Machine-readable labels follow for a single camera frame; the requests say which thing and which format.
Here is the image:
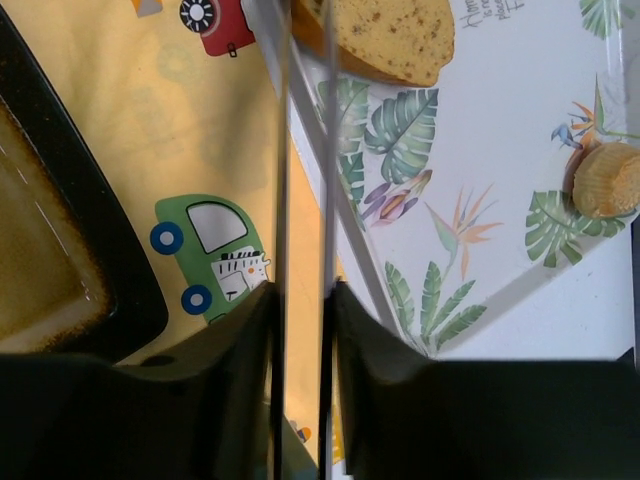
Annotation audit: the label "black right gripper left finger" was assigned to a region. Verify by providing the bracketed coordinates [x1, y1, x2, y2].
[1, 283, 278, 479]

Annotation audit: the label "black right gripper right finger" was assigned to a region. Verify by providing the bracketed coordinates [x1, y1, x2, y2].
[332, 282, 639, 479]

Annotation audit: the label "metal tongs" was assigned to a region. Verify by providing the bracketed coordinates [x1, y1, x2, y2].
[258, 1, 340, 479]

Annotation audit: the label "seeded bread slice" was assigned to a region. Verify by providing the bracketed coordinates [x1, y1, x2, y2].
[291, 0, 455, 87]

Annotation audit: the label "black square plate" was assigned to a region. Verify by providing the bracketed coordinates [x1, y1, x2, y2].
[1, 15, 168, 362]

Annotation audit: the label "leaf patterned white tray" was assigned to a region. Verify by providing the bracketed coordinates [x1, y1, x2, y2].
[303, 1, 639, 356]

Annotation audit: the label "small round muffin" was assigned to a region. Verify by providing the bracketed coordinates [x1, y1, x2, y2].
[572, 142, 639, 218]

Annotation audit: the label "yellow car print placemat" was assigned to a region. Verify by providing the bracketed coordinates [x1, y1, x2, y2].
[1, 1, 323, 462]

